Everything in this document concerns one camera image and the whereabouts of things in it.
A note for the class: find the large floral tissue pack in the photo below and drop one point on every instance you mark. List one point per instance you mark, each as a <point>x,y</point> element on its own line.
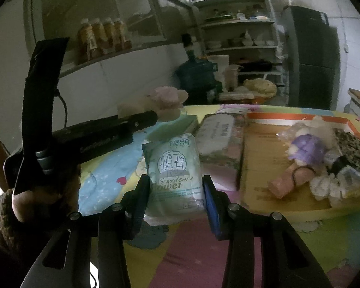
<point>219,144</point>

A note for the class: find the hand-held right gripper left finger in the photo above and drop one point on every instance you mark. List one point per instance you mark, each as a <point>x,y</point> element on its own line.
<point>141,207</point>

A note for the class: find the blue water jug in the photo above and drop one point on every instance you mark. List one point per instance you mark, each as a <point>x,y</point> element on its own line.
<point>198,78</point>

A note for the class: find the person's left hand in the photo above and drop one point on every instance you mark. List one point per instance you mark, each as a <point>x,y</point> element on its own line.
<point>33,204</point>

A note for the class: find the colourful printed play mat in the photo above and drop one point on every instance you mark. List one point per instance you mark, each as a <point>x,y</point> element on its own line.
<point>183,255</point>

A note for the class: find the white shelf rack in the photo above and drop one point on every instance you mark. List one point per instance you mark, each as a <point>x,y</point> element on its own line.
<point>237,21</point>

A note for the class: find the person's left forearm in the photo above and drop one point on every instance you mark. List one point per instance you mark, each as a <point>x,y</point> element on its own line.
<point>3,237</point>

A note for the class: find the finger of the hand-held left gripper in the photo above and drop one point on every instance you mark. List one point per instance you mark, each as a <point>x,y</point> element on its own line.
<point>138,119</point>

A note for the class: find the white sack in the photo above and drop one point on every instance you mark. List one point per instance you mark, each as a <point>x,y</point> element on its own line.
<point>219,63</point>

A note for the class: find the mint green carton box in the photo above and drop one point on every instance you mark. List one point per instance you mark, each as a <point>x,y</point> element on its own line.
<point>183,124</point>

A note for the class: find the dark refrigerator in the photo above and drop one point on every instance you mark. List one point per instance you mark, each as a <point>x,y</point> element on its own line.
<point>312,66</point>

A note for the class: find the black pan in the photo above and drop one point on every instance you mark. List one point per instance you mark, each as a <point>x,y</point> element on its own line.
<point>255,66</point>

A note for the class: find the leopard print scrunchie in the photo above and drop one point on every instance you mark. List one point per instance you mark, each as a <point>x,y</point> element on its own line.
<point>352,147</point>

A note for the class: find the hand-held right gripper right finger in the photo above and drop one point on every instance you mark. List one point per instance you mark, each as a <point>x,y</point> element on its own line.
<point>214,210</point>

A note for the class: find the small green white tissue pack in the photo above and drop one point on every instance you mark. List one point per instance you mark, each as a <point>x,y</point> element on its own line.
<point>174,186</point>

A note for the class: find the white floral scrunchie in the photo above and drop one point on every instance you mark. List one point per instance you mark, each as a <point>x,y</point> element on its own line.
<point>324,186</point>

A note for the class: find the sliding glass window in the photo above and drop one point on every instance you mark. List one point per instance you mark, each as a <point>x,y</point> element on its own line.
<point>66,6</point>

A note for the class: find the beige plush doll pink dress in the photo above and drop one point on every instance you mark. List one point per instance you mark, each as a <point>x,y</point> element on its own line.
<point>165,99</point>

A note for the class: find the cardboard box orange rim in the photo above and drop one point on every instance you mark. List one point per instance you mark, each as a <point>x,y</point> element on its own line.
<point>258,162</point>

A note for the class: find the yellow lumpy pile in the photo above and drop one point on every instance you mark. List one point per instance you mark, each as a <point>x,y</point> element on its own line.
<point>259,86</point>

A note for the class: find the plush doll purple dress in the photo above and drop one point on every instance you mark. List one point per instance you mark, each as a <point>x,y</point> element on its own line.
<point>306,147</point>

